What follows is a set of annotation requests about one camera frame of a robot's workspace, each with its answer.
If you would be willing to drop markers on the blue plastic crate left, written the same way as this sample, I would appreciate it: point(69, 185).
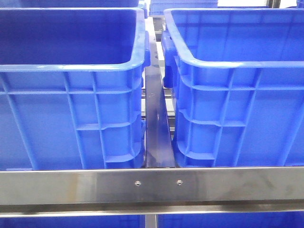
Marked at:
point(71, 88)

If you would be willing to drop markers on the blue plastic crate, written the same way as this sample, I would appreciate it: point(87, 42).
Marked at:
point(71, 88)
point(237, 80)

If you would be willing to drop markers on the blue plastic crate right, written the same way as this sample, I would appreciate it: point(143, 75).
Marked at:
point(237, 80)

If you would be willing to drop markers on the blue crate rear middle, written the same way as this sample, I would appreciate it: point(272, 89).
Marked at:
point(158, 6)

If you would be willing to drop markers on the blue crate lower left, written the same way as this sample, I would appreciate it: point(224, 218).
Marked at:
point(123, 221)

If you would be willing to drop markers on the blue crate lower right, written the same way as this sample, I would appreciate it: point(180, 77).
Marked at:
point(233, 220)

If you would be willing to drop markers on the stainless steel rack frame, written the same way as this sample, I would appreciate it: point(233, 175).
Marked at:
point(158, 188)

